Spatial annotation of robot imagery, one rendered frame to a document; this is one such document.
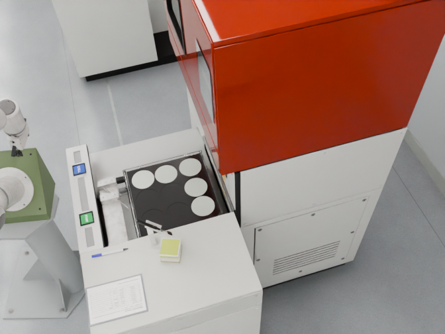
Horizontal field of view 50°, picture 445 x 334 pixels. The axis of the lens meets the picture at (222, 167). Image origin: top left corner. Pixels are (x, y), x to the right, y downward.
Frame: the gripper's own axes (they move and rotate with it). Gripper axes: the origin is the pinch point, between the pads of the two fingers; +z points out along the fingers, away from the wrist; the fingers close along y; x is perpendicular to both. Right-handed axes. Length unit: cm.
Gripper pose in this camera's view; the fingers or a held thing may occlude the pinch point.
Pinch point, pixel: (22, 144)
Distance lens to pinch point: 213.0
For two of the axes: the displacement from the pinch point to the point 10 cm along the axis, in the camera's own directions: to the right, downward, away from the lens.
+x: -9.7, -1.8, -1.5
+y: 1.1, -9.1, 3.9
